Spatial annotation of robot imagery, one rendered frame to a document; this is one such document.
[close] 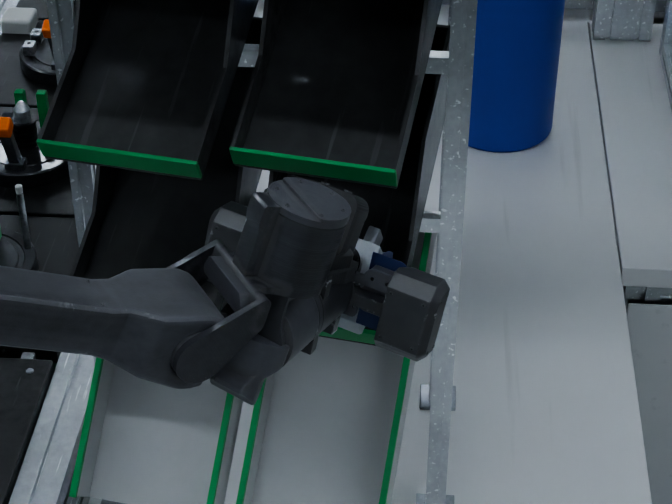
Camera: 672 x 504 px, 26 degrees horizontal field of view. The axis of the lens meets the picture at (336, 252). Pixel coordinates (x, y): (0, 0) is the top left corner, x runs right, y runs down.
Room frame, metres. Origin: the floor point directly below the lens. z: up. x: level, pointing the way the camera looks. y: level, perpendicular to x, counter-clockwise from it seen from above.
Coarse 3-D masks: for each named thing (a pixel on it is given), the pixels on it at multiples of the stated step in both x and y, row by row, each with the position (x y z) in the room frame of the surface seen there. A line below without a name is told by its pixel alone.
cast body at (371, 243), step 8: (368, 232) 0.95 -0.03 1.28; (376, 232) 0.95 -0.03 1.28; (360, 240) 0.91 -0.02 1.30; (368, 240) 0.94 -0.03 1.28; (376, 240) 0.94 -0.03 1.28; (360, 248) 0.90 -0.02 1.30; (368, 248) 0.90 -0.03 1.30; (376, 248) 0.90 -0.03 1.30; (360, 256) 0.90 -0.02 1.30; (368, 256) 0.90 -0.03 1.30; (360, 264) 0.89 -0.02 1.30; (368, 264) 0.89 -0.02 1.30; (360, 272) 0.89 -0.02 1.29; (344, 320) 0.88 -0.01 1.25; (352, 320) 0.88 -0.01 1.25; (344, 328) 0.89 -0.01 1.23; (352, 328) 0.89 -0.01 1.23; (360, 328) 0.88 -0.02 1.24
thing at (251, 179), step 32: (256, 32) 1.15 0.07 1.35; (224, 128) 1.12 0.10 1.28; (224, 160) 1.09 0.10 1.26; (96, 192) 1.04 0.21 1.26; (128, 192) 1.06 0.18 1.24; (160, 192) 1.06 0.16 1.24; (192, 192) 1.06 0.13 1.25; (224, 192) 1.06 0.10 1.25; (96, 224) 1.03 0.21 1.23; (128, 224) 1.03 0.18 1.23; (160, 224) 1.03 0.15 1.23; (192, 224) 1.03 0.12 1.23; (96, 256) 1.01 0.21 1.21; (128, 256) 1.01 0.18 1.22; (160, 256) 1.00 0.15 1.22
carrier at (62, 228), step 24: (0, 216) 1.41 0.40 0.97; (24, 216) 1.32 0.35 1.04; (0, 240) 1.34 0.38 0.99; (24, 240) 1.32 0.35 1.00; (48, 240) 1.36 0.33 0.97; (72, 240) 1.36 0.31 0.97; (0, 264) 1.29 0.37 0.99; (24, 264) 1.29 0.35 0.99; (48, 264) 1.32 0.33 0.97; (72, 264) 1.32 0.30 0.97
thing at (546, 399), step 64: (576, 64) 1.97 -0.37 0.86; (576, 128) 1.78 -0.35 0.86; (512, 192) 1.62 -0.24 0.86; (576, 192) 1.62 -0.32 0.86; (512, 256) 1.48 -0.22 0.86; (576, 256) 1.48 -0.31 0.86; (512, 320) 1.35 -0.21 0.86; (576, 320) 1.35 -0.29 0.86; (512, 384) 1.24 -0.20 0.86; (576, 384) 1.24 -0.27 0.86; (512, 448) 1.13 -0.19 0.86; (576, 448) 1.13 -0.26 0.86; (640, 448) 1.13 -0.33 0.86
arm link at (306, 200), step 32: (256, 192) 0.77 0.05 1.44; (288, 192) 0.79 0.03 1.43; (320, 192) 0.80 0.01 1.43; (256, 224) 0.76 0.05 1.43; (288, 224) 0.76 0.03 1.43; (320, 224) 0.76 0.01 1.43; (192, 256) 0.78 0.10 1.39; (224, 256) 0.77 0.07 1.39; (256, 256) 0.75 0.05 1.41; (288, 256) 0.75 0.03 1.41; (320, 256) 0.75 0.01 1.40; (224, 288) 0.75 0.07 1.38; (256, 288) 0.74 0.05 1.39; (288, 288) 0.75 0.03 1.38; (320, 288) 0.76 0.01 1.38; (224, 320) 0.72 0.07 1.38; (256, 320) 0.72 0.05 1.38; (192, 352) 0.70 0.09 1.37; (224, 352) 0.71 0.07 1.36
